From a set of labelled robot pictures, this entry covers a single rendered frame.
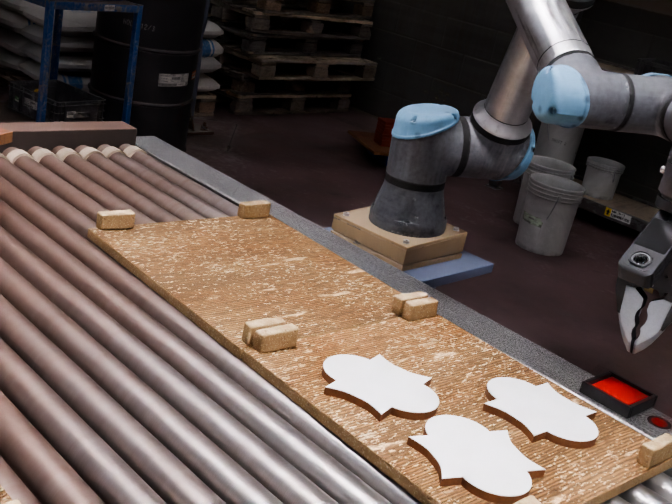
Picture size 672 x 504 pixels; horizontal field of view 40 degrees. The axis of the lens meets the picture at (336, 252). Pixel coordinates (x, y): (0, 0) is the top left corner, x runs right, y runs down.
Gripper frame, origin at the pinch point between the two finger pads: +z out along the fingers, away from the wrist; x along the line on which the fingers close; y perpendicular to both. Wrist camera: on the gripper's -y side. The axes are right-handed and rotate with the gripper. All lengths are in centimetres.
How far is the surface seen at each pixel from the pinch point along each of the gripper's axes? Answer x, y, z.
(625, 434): -5.5, -11.0, 6.8
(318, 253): 52, -2, 7
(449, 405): 11.6, -25.0, 6.7
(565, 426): -0.4, -18.3, 5.7
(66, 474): 28, -68, 8
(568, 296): 107, 280, 100
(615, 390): 0.5, 1.1, 7.4
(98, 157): 109, -1, 8
